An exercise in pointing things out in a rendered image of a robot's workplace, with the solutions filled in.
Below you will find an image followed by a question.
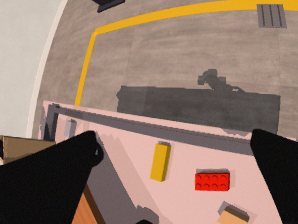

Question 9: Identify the red toy building brick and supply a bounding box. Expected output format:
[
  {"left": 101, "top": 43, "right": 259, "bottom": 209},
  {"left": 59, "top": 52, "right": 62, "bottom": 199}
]
[{"left": 195, "top": 172, "right": 230, "bottom": 191}]

